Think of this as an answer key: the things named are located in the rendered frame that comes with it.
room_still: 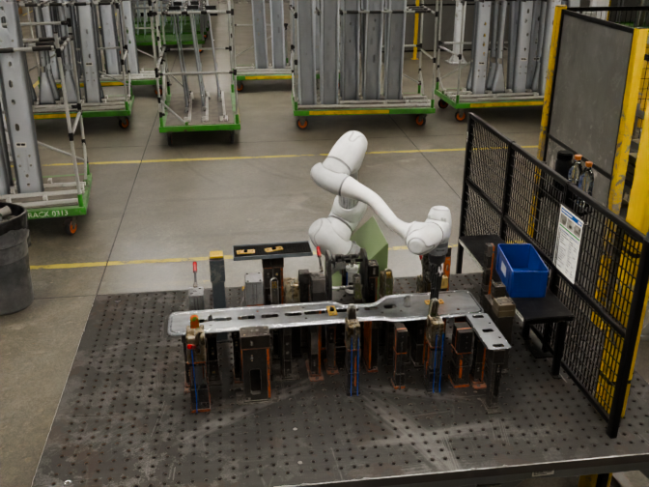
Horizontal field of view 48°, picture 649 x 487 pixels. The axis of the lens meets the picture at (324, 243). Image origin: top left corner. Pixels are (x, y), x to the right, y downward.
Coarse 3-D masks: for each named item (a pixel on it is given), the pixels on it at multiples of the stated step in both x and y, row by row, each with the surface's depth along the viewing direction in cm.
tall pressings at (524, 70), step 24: (552, 0) 990; (576, 0) 996; (480, 24) 1006; (504, 24) 1016; (528, 24) 1017; (552, 24) 1054; (480, 48) 1017; (528, 48) 1029; (480, 72) 1029; (528, 72) 1068
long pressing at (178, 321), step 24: (192, 312) 319; (216, 312) 319; (240, 312) 319; (264, 312) 319; (288, 312) 320; (360, 312) 319; (384, 312) 319; (408, 312) 319; (456, 312) 319; (480, 312) 320
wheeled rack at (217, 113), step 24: (168, 48) 1029; (192, 48) 1033; (216, 48) 1038; (168, 72) 865; (192, 72) 869; (216, 72) 873; (168, 96) 1044; (192, 96) 1025; (216, 96) 1041; (168, 120) 915; (192, 120) 915; (216, 120) 915; (168, 144) 902
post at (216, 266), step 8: (216, 264) 336; (216, 272) 338; (224, 272) 339; (216, 280) 340; (224, 280) 340; (216, 288) 342; (224, 288) 343; (216, 296) 343; (224, 296) 344; (216, 304) 345; (224, 304) 346; (216, 320) 349; (224, 320) 349; (224, 336) 353
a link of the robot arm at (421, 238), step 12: (348, 180) 325; (348, 192) 325; (360, 192) 323; (372, 192) 322; (372, 204) 318; (384, 204) 315; (384, 216) 309; (396, 228) 303; (408, 228) 299; (420, 228) 296; (432, 228) 298; (408, 240) 295; (420, 240) 292; (432, 240) 295; (420, 252) 294
